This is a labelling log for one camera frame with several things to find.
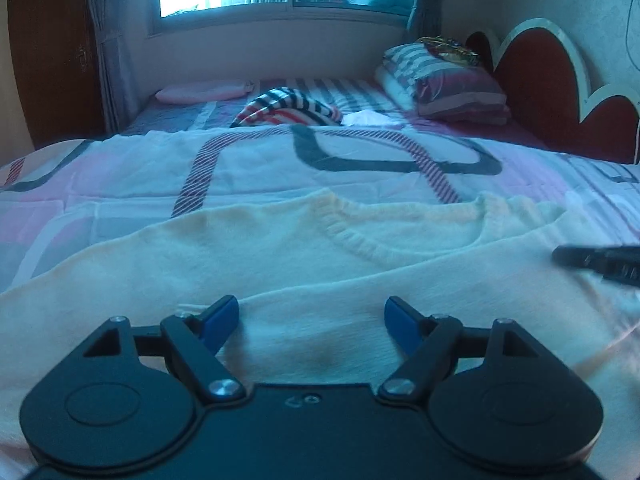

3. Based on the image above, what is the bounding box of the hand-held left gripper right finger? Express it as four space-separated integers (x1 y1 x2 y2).
378 296 543 403

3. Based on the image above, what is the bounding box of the pink white patterned blanket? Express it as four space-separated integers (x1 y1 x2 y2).
0 122 640 301

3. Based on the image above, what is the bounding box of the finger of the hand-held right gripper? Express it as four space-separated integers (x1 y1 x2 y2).
552 243 640 288

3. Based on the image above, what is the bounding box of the gold patterned bag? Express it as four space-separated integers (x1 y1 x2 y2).
417 36 481 66

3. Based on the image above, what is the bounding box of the grey window curtain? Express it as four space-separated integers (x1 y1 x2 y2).
407 0 453 43
82 0 141 133

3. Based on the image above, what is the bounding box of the brown wooden door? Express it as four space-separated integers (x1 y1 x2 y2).
7 0 106 148

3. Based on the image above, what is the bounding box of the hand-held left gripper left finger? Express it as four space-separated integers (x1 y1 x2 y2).
82 295 247 403

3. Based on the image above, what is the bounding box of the white cloth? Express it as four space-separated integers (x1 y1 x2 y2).
341 109 406 128

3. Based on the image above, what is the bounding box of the teal folded blanket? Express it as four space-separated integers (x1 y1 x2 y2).
345 0 416 13

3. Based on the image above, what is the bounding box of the striped pillow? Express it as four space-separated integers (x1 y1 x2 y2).
384 42 507 107
375 67 512 127

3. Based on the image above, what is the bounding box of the cream knit sweater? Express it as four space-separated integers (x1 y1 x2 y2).
0 187 640 461

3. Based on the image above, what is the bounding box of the striped bed sheet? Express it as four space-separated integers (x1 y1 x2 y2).
120 75 551 151

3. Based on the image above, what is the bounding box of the pink pillow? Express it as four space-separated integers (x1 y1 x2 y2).
155 80 258 105

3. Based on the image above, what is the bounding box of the red navy striped garment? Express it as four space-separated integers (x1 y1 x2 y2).
230 87 345 128

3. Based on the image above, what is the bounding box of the red heart-shaped headboard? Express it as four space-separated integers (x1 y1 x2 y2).
465 17 640 165

